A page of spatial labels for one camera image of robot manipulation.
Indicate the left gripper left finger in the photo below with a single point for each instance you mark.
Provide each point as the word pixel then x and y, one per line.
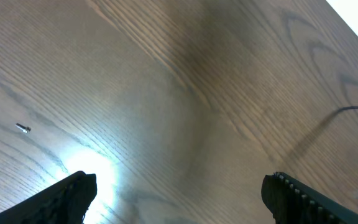
pixel 65 202

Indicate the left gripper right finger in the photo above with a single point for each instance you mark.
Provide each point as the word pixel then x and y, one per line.
pixel 292 202

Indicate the small metal screw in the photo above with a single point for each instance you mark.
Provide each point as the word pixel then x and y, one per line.
pixel 24 129

